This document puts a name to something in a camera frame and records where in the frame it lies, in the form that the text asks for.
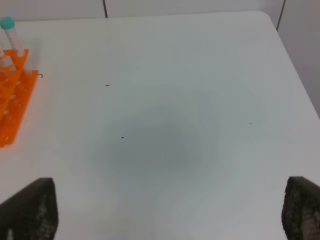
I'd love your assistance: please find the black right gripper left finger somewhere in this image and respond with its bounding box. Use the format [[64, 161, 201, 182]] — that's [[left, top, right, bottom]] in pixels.
[[0, 177, 59, 240]]

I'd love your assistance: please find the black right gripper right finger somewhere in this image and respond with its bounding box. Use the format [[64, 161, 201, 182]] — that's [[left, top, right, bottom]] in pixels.
[[281, 176, 320, 240]]

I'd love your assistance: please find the orange test tube rack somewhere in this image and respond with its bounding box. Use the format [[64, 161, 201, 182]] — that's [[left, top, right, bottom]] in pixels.
[[0, 48, 38, 148]]

